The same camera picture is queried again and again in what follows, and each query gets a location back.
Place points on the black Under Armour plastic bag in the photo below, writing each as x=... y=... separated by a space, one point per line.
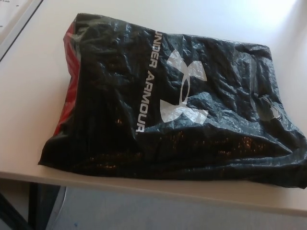
x=216 y=115

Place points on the white adjoining desk panel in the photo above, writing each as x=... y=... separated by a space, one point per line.
x=12 y=26

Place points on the dark table leg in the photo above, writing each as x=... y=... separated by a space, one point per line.
x=33 y=208

